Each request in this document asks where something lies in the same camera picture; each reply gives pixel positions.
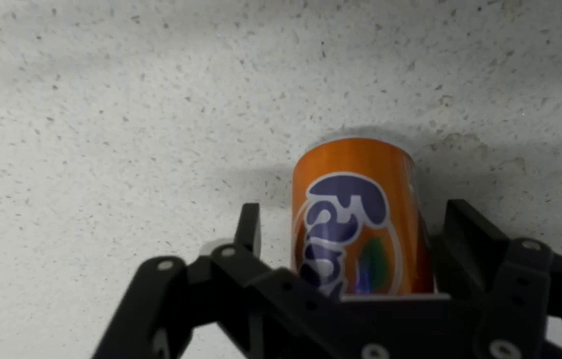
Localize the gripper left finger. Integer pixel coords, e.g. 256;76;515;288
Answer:
93;202;342;359

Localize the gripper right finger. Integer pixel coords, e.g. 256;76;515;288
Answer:
430;198;562;359

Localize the orange soda can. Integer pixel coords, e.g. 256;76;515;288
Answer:
290;138;436;300

